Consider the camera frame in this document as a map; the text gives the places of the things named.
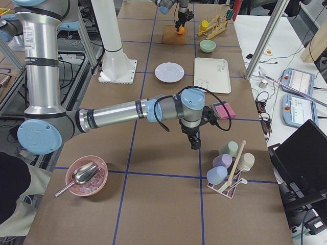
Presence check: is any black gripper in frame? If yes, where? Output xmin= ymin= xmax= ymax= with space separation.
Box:
xmin=180 ymin=106 xmax=218 ymax=150
xmin=175 ymin=9 xmax=193 ymax=29

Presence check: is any orange fruit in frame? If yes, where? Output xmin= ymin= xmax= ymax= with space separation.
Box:
xmin=176 ymin=26 xmax=184 ymax=35

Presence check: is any white round plate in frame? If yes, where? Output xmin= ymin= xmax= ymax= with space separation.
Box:
xmin=154 ymin=62 xmax=184 ymax=83

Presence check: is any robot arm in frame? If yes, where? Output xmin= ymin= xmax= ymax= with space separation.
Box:
xmin=15 ymin=1 xmax=218 ymax=155
xmin=152 ymin=0 xmax=194 ymax=31

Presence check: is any cream bear tray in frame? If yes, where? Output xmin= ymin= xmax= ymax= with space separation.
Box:
xmin=194 ymin=57 xmax=231 ymax=94

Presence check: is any wooden cutting board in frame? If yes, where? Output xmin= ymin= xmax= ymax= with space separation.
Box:
xmin=161 ymin=25 xmax=187 ymax=45

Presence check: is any yellow cup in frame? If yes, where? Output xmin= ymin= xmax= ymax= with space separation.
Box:
xmin=199 ymin=19 xmax=209 ymax=32

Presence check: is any purple pastel cup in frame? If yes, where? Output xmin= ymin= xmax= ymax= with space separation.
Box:
xmin=213 ymin=154 xmax=232 ymax=168

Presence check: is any green pastel cup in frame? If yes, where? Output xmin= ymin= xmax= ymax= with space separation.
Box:
xmin=219 ymin=141 xmax=239 ymax=157

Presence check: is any green bowl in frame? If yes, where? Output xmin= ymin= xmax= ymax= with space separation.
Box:
xmin=199 ymin=40 xmax=217 ymax=53

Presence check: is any blue pastel cup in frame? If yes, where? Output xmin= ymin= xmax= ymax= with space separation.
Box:
xmin=206 ymin=166 xmax=228 ymax=185

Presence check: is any wooden dish rack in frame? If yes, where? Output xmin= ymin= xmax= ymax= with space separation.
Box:
xmin=197 ymin=8 xmax=230 ymax=40

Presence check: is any pink and grey cloth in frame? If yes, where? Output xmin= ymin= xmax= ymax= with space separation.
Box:
xmin=212 ymin=101 xmax=236 ymax=120

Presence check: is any beige pastel cup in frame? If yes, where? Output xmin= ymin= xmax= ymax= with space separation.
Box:
xmin=237 ymin=153 xmax=255 ymax=169

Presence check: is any white cup rack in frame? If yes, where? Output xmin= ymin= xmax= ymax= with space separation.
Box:
xmin=207 ymin=140 xmax=250 ymax=199

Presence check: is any red cylinder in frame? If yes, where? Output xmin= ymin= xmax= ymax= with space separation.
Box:
xmin=233 ymin=0 xmax=242 ymax=20

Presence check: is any fried egg toy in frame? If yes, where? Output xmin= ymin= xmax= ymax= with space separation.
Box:
xmin=264 ymin=50 xmax=272 ymax=56

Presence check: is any lower teach pendant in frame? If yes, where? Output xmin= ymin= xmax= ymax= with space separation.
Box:
xmin=282 ymin=93 xmax=318 ymax=128

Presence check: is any teach pendant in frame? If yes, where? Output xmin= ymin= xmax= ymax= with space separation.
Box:
xmin=282 ymin=93 xmax=318 ymax=128
xmin=281 ymin=67 xmax=315 ymax=96

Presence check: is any black laptop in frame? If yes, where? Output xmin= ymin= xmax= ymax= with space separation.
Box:
xmin=268 ymin=119 xmax=326 ymax=192

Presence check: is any metal scoop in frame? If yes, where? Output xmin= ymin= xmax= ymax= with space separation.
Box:
xmin=54 ymin=162 xmax=100 ymax=198

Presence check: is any pink bowl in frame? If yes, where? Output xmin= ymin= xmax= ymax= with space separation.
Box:
xmin=65 ymin=155 xmax=108 ymax=197

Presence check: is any upper teach pendant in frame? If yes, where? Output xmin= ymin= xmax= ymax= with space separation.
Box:
xmin=281 ymin=67 xmax=315 ymax=96

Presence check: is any person in black shirt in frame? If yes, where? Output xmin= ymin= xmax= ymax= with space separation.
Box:
xmin=0 ymin=151 xmax=53 ymax=240

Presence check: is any aluminium frame post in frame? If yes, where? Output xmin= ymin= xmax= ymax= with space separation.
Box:
xmin=244 ymin=0 xmax=289 ymax=80

